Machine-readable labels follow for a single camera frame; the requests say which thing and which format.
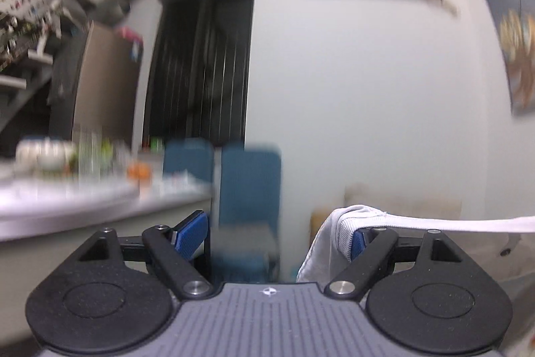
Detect blue covered chair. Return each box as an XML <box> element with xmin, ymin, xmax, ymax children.
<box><xmin>162</xmin><ymin>139</ymin><xmax>214</xmax><ymax>185</ymax></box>
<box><xmin>211</xmin><ymin>145</ymin><xmax>281</xmax><ymax>284</ymax></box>

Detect white t-shirt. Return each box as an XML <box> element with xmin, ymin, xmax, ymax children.
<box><xmin>297</xmin><ymin>205</ymin><xmax>534</xmax><ymax>287</ymax></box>

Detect brown cabinet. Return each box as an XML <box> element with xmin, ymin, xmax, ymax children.
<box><xmin>47</xmin><ymin>22</ymin><xmax>143</xmax><ymax>146</ymax></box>

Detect yellow headboard cushion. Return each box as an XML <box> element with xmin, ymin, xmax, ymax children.
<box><xmin>309</xmin><ymin>207</ymin><xmax>333</xmax><ymax>249</ymax></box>

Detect grey pillow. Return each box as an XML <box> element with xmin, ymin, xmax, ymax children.
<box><xmin>344</xmin><ymin>184</ymin><xmax>462</xmax><ymax>220</ymax></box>

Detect white dining table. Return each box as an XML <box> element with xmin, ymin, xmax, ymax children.
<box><xmin>1</xmin><ymin>174</ymin><xmax>213</xmax><ymax>242</ymax></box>

